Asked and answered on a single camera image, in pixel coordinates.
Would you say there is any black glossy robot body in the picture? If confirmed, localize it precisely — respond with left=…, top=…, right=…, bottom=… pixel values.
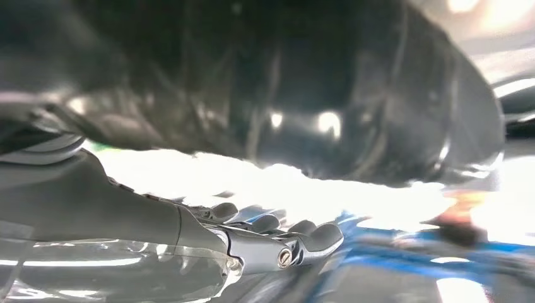
left=0, top=0, right=507, bottom=189

